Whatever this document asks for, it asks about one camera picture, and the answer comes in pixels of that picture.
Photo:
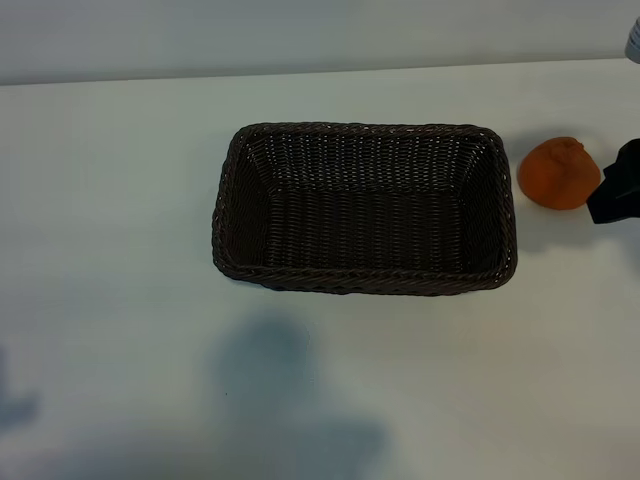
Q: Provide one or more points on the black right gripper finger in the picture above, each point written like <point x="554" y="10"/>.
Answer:
<point x="629" y="162"/>
<point x="616" y="204"/>

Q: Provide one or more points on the orange fruit with knob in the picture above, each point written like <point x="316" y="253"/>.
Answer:
<point x="555" y="175"/>

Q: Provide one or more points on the dark brown woven basket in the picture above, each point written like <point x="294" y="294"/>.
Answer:
<point x="370" y="225"/>

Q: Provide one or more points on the white object with dark print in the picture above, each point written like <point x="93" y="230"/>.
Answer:
<point x="634" y="37"/>

